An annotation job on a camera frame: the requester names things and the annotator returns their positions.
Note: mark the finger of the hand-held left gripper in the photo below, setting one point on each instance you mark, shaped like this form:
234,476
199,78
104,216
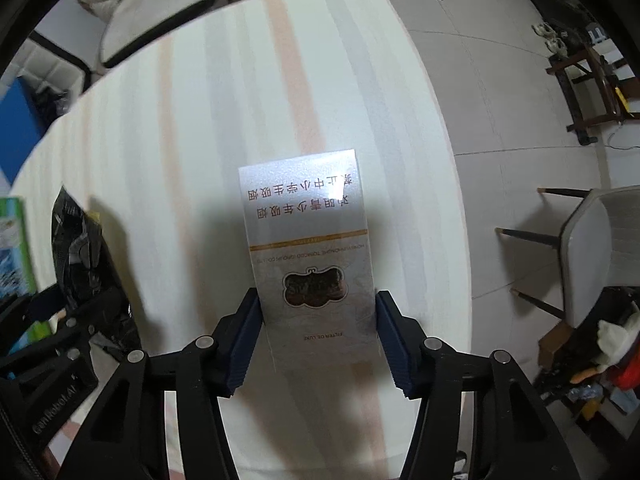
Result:
87,325
15,310

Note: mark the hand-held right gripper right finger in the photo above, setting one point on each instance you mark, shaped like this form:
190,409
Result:
397,355

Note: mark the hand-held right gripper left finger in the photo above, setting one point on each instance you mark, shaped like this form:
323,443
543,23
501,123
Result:
240,355

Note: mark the cardboard box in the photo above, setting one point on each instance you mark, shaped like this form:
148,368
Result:
12,260

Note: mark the black snack packet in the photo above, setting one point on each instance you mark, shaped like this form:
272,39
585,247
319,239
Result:
80,250

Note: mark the white cigarette box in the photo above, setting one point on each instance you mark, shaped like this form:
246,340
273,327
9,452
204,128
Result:
305,240

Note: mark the blue foam mat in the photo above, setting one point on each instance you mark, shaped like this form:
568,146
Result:
20,125

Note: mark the white goose plush toy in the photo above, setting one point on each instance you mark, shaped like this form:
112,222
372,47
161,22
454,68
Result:
617,340

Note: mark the grey shell chair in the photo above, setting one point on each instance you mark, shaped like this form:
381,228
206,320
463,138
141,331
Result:
595,250

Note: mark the red plastic bag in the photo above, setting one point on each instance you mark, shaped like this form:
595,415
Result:
627,375

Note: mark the striped cream cloth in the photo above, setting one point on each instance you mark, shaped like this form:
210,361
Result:
225,110

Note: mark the white padded quilted chair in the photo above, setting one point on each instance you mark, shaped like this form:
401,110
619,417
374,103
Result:
55,60

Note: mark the dark wooden chair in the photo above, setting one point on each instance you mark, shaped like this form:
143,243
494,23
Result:
595,90

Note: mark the white shoe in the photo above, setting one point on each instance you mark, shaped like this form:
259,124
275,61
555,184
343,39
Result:
557,44
543,30

